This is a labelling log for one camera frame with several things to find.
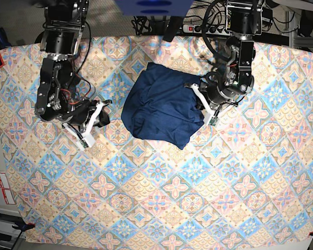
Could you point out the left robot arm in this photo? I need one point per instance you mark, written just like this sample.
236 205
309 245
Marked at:
243 20

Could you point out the blue box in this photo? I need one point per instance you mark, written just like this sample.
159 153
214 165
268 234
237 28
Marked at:
154 7

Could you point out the white red stickers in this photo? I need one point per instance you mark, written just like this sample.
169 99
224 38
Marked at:
6 196

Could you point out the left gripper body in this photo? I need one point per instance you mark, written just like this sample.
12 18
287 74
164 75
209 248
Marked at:
214 93

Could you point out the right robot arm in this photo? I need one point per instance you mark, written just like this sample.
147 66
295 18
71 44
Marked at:
56 99

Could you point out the blue long-sleeve shirt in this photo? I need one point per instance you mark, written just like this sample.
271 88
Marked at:
160 107

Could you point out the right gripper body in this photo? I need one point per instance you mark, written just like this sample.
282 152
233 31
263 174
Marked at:
79 114

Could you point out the patterned tablecloth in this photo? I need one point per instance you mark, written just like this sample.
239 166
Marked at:
248 182

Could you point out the clamp lower left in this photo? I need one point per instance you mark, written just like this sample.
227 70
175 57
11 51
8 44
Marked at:
22 226

